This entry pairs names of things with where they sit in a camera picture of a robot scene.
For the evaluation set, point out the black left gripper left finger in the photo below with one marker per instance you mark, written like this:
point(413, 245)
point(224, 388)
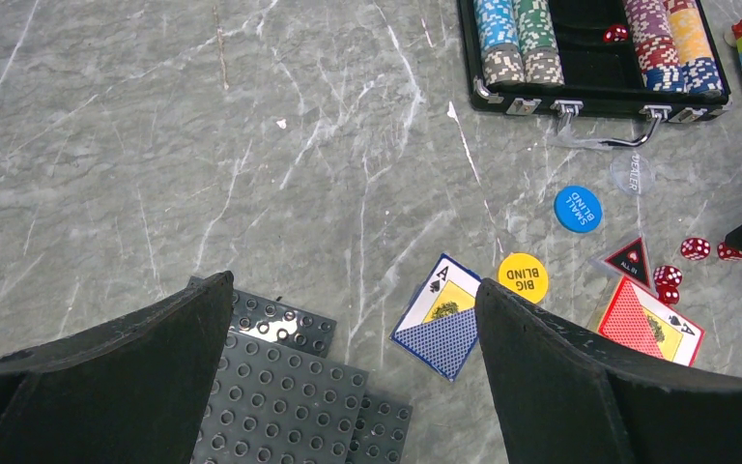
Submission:
point(130, 390)

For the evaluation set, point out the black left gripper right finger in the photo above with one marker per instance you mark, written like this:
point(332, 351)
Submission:
point(564, 394)

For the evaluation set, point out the red die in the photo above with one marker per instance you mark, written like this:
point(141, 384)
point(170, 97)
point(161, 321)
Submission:
point(667, 275)
point(668, 294)
point(616, 33)
point(695, 248)
point(728, 253)

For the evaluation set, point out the red backed card deck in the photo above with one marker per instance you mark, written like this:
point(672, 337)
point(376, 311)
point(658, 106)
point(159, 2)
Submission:
point(636, 319)

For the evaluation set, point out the yellow big blind button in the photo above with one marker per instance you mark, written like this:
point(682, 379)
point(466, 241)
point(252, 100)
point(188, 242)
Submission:
point(525, 275)

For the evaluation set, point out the black triangular all-in marker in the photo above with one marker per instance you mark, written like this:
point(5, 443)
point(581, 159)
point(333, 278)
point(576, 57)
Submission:
point(626, 257)

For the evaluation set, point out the large dark grey baseplate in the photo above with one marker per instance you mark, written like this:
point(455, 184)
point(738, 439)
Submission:
point(274, 404)

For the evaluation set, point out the clear dealer button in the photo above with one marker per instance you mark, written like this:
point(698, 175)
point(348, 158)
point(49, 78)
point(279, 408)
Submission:
point(632, 174)

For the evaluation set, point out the yellow and blue chip stack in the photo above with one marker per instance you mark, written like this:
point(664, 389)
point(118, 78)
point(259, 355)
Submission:
point(695, 54)

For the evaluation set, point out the blue small blind button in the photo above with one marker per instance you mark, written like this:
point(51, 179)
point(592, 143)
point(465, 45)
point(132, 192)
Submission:
point(578, 209)

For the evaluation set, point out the black poker chip case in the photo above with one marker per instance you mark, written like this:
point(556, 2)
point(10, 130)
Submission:
point(601, 80)

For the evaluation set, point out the purple red blue chip stack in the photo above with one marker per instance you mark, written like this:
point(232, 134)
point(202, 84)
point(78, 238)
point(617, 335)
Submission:
point(654, 45)

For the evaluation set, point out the green and grey chip stack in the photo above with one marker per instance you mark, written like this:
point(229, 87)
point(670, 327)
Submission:
point(538, 42)

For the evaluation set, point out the blue and grey chip stack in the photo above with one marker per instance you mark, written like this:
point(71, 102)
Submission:
point(497, 31)

